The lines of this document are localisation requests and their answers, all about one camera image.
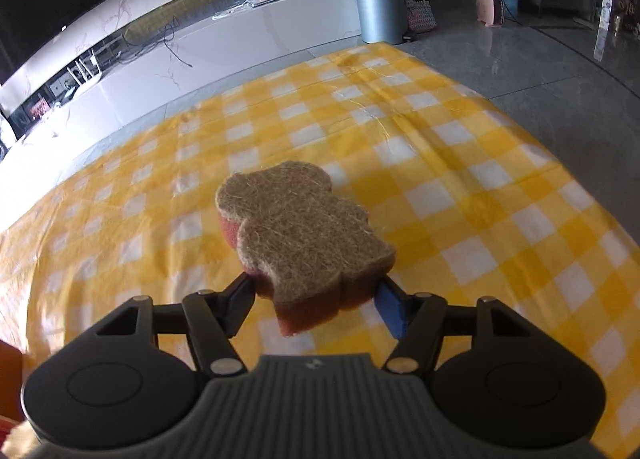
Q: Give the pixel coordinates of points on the orange rimmed cardboard box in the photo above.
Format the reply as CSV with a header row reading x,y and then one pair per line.
x,y
11,379

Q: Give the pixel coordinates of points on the pink small heater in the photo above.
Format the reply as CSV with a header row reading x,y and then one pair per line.
x,y
490,12

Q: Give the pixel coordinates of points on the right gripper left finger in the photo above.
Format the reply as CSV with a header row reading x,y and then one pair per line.
x,y
212,320

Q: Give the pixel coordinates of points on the person's right hand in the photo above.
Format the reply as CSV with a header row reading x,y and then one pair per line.
x,y
20,442

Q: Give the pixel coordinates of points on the white marble TV cabinet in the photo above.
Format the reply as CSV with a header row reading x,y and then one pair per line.
x,y
200,54

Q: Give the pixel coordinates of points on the bear shaped scrub sponge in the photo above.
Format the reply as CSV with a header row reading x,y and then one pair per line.
x,y
311,252

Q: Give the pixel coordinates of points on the yellow checkered tablecloth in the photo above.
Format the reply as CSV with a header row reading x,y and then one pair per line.
x,y
472,203

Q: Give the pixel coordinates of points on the white wifi router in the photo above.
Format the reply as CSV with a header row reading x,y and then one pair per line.
x,y
85,71

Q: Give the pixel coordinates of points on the silver trash can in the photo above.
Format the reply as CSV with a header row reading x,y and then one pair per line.
x,y
383,21

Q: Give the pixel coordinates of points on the woven basket bag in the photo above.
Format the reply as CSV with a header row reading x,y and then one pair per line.
x,y
420,16

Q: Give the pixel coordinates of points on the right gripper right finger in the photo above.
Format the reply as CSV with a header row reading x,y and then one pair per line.
x,y
415,321

